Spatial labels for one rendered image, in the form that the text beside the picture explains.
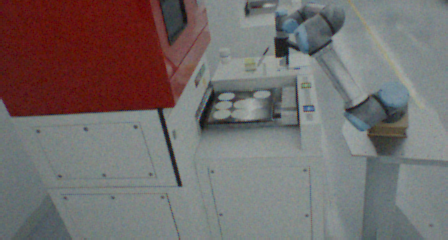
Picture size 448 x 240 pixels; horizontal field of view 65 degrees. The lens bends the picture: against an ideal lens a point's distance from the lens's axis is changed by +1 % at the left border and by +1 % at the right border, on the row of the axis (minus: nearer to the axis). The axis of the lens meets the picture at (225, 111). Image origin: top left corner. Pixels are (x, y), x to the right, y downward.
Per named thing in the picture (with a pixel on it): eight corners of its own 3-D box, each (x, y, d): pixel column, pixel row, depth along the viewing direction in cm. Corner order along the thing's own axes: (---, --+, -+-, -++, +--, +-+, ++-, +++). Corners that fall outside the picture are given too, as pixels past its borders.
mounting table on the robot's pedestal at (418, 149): (432, 129, 190) (435, 108, 184) (451, 185, 154) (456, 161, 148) (342, 125, 205) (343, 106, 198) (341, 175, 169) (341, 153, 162)
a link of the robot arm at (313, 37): (393, 118, 148) (322, 9, 144) (362, 137, 150) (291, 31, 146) (382, 114, 160) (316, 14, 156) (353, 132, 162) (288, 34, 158)
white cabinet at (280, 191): (218, 267, 214) (193, 160, 175) (236, 165, 297) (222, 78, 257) (327, 271, 202) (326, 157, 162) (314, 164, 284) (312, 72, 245)
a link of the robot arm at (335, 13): (349, -4, 142) (309, -6, 188) (325, 13, 143) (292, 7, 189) (361, 21, 146) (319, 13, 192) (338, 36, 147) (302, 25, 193)
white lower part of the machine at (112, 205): (97, 293, 211) (44, 189, 171) (145, 195, 281) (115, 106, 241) (212, 299, 197) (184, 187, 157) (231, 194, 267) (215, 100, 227)
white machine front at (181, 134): (178, 186, 158) (157, 110, 139) (210, 100, 228) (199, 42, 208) (184, 186, 157) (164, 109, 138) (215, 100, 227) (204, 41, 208)
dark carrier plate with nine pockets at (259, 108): (207, 122, 190) (207, 121, 189) (218, 93, 219) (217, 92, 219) (271, 119, 183) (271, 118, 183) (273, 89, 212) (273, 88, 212)
